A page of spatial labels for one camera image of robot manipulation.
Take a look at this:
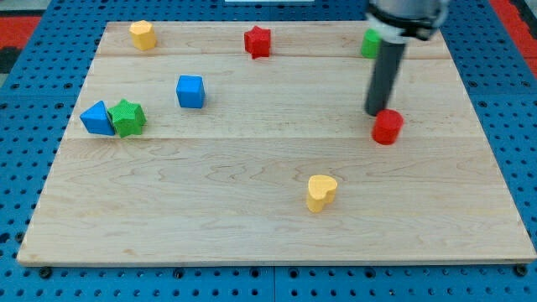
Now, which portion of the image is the yellow heart block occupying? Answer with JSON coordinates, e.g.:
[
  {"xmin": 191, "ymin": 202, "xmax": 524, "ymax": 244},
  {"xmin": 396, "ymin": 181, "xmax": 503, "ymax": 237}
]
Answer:
[{"xmin": 306, "ymin": 174, "xmax": 338, "ymax": 213}]

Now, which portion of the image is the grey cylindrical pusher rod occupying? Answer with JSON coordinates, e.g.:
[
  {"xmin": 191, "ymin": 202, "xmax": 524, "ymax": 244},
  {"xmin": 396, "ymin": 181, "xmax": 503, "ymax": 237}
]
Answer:
[{"xmin": 364, "ymin": 40, "xmax": 406, "ymax": 117}]

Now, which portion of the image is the blue triangle block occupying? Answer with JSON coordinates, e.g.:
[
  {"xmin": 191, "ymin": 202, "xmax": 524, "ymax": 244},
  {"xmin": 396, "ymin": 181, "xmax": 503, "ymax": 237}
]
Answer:
[{"xmin": 80, "ymin": 101, "xmax": 115, "ymax": 136}]

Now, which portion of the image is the light wooden board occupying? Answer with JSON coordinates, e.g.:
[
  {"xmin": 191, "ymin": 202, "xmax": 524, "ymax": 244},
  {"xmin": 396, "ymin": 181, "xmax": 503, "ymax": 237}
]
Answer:
[{"xmin": 18, "ymin": 22, "xmax": 536, "ymax": 267}]

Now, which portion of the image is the green cylinder block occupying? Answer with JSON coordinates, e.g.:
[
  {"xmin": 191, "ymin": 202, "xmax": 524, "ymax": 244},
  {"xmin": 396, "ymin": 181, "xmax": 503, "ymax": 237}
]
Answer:
[{"xmin": 360, "ymin": 29, "xmax": 381, "ymax": 59}]

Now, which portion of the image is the green star block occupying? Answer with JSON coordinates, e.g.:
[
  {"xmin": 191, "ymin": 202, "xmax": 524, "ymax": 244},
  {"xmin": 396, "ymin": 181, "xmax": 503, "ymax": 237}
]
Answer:
[{"xmin": 107, "ymin": 99, "xmax": 146, "ymax": 138}]

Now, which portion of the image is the yellow hexagon block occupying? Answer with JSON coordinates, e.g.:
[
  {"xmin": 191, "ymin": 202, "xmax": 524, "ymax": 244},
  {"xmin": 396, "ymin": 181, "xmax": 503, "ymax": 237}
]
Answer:
[{"xmin": 129, "ymin": 20, "xmax": 157, "ymax": 51}]

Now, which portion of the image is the red star block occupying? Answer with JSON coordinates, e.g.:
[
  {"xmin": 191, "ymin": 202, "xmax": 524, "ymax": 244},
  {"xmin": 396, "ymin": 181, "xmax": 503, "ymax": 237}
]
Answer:
[{"xmin": 243, "ymin": 25, "xmax": 271, "ymax": 60}]

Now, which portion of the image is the red cylinder block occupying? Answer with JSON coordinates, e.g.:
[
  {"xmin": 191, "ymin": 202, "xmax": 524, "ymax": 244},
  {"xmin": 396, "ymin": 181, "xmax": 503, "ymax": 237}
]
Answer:
[{"xmin": 372, "ymin": 109, "xmax": 404, "ymax": 145}]

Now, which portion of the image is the blue cube block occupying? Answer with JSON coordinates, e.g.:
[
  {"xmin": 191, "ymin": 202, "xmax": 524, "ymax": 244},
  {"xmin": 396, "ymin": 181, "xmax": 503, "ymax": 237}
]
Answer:
[{"xmin": 176, "ymin": 75, "xmax": 205, "ymax": 109}]

